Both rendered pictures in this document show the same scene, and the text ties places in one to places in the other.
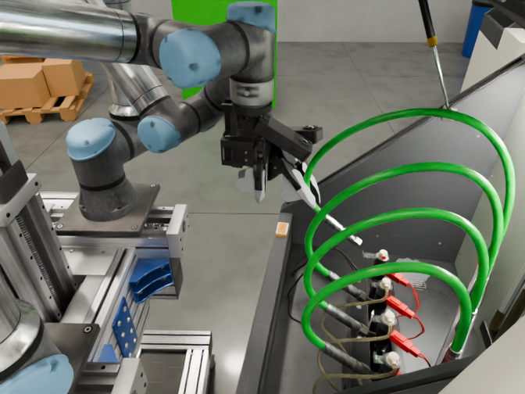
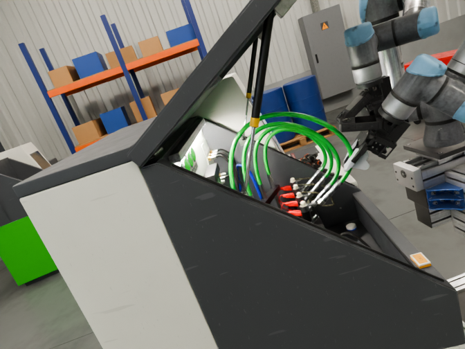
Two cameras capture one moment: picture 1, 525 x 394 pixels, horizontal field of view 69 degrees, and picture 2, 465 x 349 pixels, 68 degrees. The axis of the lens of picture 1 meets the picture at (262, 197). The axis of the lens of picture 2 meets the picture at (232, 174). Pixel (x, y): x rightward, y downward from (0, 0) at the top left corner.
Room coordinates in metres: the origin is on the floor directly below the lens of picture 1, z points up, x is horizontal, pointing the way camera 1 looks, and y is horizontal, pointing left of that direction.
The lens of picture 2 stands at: (1.59, -0.49, 1.58)
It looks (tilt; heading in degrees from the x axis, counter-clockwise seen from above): 16 degrees down; 177
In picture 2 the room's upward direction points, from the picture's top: 20 degrees counter-clockwise
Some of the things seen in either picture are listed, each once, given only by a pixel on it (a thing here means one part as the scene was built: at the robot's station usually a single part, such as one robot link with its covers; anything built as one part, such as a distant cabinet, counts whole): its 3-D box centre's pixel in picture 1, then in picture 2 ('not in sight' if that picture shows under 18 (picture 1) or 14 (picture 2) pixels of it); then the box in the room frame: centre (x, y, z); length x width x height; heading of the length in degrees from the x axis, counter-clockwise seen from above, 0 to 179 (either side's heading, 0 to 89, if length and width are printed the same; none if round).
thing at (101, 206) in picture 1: (105, 189); not in sight; (0.85, 0.42, 1.09); 0.15 x 0.15 x 0.10
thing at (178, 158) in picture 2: not in sight; (191, 136); (0.54, -0.51, 1.43); 0.54 x 0.03 x 0.02; 169
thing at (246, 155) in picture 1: (248, 132); (376, 100); (0.64, 0.03, 1.36); 0.09 x 0.08 x 0.12; 79
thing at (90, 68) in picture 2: not in sight; (142, 104); (-4.98, -1.23, 1.50); 2.78 x 0.86 x 3.00; 89
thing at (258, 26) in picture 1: (250, 41); (361, 46); (0.64, 0.02, 1.52); 0.09 x 0.08 x 0.11; 140
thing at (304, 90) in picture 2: not in sight; (289, 114); (-4.30, 1.16, 0.51); 1.20 x 0.85 x 1.02; 87
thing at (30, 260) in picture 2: not in sight; (40, 203); (-3.05, -2.75, 0.77); 1.30 x 0.85 x 1.55; 7
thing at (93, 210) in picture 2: not in sight; (214, 271); (0.16, -0.64, 0.75); 1.40 x 0.28 x 1.50; 169
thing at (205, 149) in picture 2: not in sight; (220, 177); (0.30, -0.47, 1.20); 0.13 x 0.03 x 0.31; 169
